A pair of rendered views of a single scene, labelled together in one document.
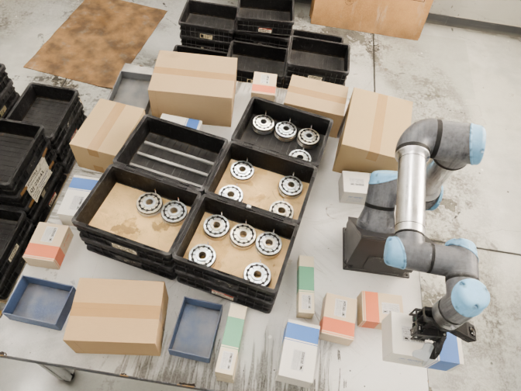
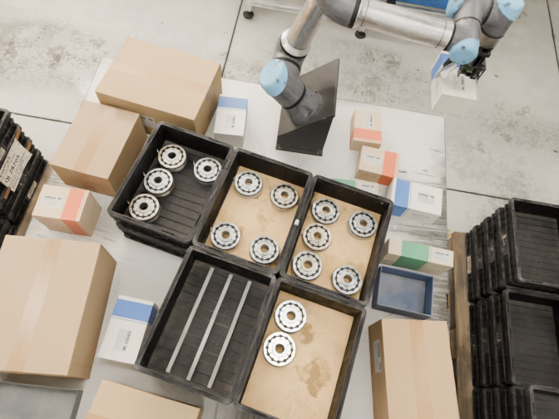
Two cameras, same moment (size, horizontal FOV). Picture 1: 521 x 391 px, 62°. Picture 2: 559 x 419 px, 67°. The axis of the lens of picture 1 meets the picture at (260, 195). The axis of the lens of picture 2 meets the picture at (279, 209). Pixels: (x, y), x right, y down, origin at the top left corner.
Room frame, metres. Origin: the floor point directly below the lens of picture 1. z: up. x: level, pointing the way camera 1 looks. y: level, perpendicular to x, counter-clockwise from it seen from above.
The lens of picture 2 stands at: (1.00, 0.61, 2.24)
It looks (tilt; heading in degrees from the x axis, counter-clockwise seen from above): 65 degrees down; 267
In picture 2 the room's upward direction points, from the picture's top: 12 degrees clockwise
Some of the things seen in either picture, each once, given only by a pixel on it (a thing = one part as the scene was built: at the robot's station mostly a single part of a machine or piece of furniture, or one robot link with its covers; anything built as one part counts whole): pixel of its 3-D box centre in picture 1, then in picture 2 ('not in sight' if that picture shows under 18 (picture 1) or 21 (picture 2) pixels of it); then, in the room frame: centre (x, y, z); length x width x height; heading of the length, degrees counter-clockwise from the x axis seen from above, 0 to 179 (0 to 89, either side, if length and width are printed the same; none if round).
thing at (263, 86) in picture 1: (263, 88); (65, 207); (1.72, 0.06, 0.81); 0.16 x 0.12 x 0.07; 1
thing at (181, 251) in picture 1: (236, 247); (335, 242); (0.76, 0.06, 0.87); 0.40 x 0.30 x 0.11; 79
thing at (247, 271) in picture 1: (257, 275); (363, 224); (0.66, -0.03, 0.86); 0.10 x 0.10 x 0.01
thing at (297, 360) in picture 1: (298, 353); (413, 201); (0.44, -0.22, 0.75); 0.20 x 0.12 x 0.09; 175
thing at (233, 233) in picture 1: (243, 234); (317, 236); (0.82, 0.04, 0.86); 0.10 x 0.10 x 0.01
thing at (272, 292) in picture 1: (237, 241); (338, 237); (0.76, 0.06, 0.92); 0.40 x 0.30 x 0.02; 79
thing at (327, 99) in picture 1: (314, 105); (101, 149); (1.68, -0.21, 0.78); 0.30 x 0.22 x 0.16; 84
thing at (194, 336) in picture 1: (196, 329); (403, 292); (0.47, 0.16, 0.74); 0.20 x 0.15 x 0.07; 176
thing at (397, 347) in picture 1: (420, 341); (452, 83); (0.43, -0.53, 1.10); 0.20 x 0.12 x 0.09; 89
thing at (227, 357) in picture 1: (231, 340); (418, 254); (0.44, 0.03, 0.79); 0.24 x 0.06 x 0.06; 176
